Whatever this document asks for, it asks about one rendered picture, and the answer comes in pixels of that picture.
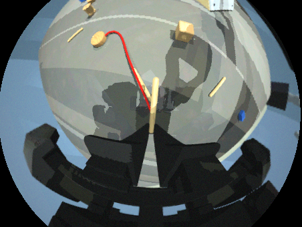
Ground small wooden cylinder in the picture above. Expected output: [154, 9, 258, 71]
[83, 3, 95, 17]

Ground tan round wooden button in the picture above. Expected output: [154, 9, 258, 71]
[91, 31, 107, 48]

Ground red string with wooden stick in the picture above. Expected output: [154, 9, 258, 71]
[105, 30, 159, 133]

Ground small blue block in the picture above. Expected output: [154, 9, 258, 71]
[238, 110, 245, 121]

